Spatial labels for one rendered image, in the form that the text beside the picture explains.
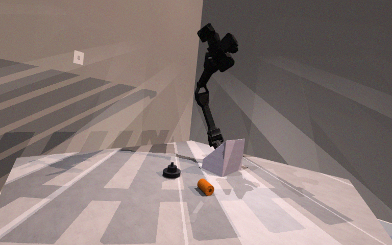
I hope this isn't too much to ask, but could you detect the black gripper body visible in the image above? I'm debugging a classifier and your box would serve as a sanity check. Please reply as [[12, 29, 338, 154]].
[[197, 28, 235, 72]]

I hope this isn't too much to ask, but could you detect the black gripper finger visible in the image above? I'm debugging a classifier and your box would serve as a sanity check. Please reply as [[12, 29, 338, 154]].
[[215, 47, 233, 68], [199, 25, 215, 40]]

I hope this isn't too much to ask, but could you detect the dark grey round pedestal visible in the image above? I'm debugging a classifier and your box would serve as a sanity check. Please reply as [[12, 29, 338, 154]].
[[163, 162, 181, 179]]

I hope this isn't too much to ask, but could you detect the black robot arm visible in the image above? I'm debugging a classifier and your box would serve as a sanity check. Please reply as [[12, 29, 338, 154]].
[[195, 33, 238, 149]]

